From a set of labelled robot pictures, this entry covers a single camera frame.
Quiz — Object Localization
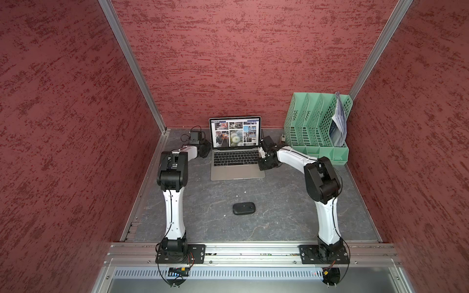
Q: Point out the papers in organizer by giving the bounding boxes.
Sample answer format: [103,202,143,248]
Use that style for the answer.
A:
[329,92,347,147]

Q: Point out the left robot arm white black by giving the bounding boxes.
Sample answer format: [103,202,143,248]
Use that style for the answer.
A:
[156,143,211,262]

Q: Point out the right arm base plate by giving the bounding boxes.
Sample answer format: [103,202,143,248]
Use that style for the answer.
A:
[298,244,350,265]

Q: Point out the silver laptop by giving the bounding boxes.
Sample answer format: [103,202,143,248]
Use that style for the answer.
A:
[209,116,265,181]

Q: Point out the green desk file organizer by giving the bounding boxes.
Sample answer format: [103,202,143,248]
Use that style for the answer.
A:
[284,92,349,166]

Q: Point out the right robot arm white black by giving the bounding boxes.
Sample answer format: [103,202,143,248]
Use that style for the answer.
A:
[258,136,344,262]

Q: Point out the black wireless mouse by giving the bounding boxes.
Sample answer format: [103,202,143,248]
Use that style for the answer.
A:
[232,202,256,216]

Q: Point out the aluminium front rail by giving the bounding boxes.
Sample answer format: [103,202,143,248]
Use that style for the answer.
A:
[104,241,403,268]

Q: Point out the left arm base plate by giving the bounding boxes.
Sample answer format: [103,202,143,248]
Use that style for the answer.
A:
[155,244,206,265]

